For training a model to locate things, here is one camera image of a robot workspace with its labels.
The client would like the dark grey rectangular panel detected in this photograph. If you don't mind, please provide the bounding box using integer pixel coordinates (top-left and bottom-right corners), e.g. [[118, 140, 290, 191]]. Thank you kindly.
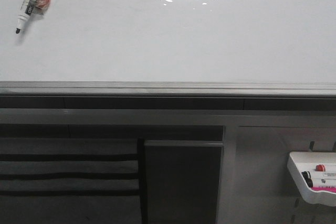
[[145, 145, 222, 223]]

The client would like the white marker tray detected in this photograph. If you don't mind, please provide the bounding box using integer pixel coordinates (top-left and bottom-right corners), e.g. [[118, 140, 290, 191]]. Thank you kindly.
[[287, 152, 335, 207]]

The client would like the grey black-striped fabric panel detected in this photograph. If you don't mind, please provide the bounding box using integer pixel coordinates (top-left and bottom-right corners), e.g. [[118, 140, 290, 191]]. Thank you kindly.
[[1, 138, 148, 223]]

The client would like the black-capped marker in tray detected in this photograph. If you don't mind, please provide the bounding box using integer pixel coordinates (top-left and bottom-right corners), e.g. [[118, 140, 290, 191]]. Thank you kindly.
[[301, 170, 336, 188]]

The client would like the red-capped marker in tray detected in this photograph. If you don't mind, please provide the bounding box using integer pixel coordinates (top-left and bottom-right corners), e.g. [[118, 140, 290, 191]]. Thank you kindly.
[[315, 164, 336, 173]]

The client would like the pink item in tray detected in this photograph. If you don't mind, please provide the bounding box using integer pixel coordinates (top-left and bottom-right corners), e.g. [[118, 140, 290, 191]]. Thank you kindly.
[[311, 187, 336, 193]]

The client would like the white whiteboard with frame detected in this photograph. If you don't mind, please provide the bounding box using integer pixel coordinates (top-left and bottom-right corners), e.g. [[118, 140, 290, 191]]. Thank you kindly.
[[1, 0, 335, 97]]

